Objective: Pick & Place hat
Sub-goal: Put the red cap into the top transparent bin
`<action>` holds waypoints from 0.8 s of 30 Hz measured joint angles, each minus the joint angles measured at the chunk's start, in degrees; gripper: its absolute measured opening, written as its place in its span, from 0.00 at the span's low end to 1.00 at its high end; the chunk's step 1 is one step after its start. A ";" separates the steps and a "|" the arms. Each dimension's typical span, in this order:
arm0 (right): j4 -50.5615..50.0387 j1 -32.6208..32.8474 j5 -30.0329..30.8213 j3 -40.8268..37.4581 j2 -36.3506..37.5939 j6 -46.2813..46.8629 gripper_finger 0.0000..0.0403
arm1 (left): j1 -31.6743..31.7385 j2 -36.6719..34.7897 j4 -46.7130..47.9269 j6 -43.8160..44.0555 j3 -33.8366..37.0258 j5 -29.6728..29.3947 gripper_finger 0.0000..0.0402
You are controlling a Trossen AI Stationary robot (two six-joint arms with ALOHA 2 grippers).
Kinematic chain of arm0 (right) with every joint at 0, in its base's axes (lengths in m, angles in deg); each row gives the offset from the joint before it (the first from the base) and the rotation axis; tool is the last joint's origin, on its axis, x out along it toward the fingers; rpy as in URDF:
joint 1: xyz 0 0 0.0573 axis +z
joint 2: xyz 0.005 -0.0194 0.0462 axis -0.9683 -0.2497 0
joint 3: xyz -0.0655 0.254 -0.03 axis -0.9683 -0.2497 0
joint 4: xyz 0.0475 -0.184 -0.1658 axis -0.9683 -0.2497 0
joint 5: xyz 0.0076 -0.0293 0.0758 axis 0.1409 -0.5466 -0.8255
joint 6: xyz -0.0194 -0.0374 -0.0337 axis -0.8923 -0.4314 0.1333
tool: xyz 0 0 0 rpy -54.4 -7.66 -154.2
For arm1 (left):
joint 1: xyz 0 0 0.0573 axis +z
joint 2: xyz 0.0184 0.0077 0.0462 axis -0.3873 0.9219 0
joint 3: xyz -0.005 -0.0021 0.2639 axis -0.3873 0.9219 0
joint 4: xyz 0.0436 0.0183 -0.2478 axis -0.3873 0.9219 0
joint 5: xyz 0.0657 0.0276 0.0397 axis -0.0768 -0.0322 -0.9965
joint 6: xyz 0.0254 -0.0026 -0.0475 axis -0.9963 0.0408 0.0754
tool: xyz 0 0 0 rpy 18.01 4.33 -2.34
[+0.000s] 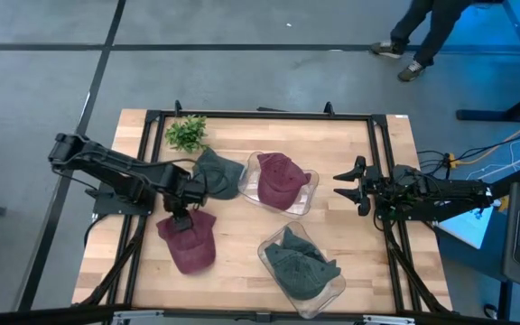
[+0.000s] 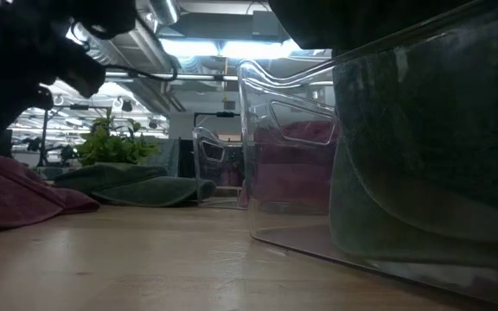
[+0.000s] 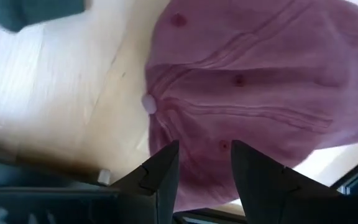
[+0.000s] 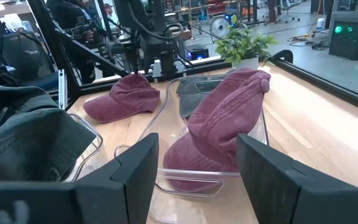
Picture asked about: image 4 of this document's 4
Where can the grey floor fan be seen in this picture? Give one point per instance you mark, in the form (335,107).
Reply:
(219,27)

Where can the clear plastic bin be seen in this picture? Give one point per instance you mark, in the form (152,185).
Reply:
(85,168)
(197,174)

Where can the potted green plant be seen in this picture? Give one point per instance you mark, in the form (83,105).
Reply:
(241,46)

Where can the silver bracket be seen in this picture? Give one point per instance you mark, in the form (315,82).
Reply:
(62,90)

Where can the person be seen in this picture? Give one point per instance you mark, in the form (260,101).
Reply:
(108,9)
(70,12)

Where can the dark green towel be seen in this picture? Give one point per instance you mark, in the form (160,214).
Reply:
(186,102)

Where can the black computer green lights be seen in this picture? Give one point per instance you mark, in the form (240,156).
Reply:
(346,46)

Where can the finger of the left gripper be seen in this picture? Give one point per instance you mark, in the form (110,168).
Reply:
(145,63)
(135,63)

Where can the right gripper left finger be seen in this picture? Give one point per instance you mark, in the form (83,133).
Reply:
(73,205)

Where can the green baseball cap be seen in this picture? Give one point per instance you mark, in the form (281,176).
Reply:
(20,95)
(42,149)

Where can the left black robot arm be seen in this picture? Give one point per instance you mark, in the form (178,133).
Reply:
(154,37)

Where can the black box blue light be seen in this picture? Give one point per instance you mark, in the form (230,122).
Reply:
(196,51)

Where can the black mesh office chair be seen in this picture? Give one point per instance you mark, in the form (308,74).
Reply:
(26,59)

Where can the white container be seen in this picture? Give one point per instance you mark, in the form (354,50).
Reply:
(320,25)

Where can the maroon baseball cap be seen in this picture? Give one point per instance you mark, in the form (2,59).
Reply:
(123,99)
(222,118)

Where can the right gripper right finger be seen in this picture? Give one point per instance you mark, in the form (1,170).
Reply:
(306,199)

